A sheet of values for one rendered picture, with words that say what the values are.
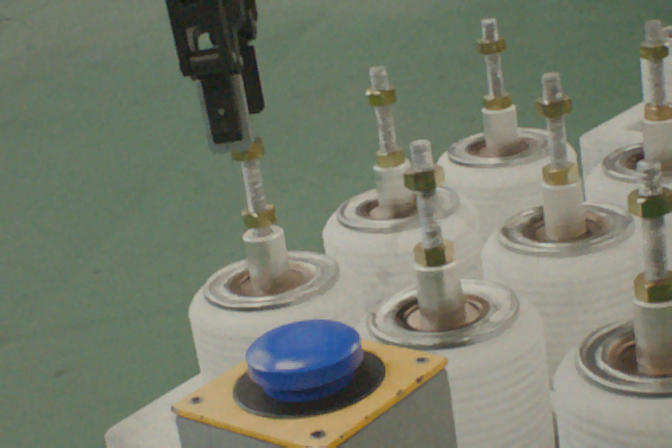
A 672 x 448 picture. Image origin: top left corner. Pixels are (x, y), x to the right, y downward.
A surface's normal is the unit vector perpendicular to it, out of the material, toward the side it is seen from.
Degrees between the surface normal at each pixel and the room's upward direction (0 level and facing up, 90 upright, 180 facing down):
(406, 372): 0
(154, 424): 0
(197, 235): 0
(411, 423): 90
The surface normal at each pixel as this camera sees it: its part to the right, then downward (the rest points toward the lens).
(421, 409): 0.76, 0.11
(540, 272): -0.43, -0.19
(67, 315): -0.15, -0.93
